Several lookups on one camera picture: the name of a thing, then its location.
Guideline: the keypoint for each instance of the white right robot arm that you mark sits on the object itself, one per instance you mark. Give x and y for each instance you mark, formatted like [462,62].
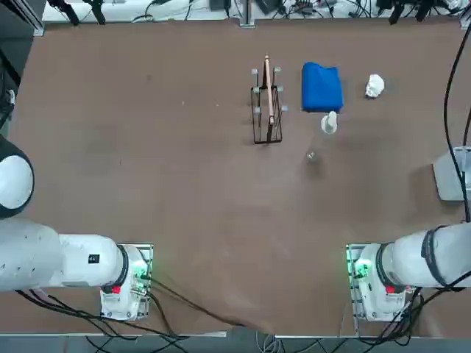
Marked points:
[412,261]

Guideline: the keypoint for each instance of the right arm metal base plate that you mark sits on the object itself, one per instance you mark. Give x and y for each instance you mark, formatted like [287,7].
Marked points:
[354,294]

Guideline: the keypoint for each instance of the clear bottle with white cap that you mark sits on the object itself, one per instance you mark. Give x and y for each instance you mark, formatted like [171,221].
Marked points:
[329,123]

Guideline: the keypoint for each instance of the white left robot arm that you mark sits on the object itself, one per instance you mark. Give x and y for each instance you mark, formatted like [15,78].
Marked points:
[81,257]

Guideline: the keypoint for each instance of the black tripod leg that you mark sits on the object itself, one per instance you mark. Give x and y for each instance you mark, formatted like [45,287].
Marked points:
[395,13]
[96,11]
[70,11]

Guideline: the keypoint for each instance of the folded blue cloth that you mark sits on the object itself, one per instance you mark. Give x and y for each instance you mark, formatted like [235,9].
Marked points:
[322,88]

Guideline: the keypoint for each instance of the aluminium post with white bracket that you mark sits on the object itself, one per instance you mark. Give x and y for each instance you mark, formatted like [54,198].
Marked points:
[247,14]

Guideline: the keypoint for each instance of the white used tissue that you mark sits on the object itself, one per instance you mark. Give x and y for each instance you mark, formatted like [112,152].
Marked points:
[375,85]

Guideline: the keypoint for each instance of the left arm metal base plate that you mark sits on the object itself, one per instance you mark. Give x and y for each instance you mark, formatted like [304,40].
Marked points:
[149,309]

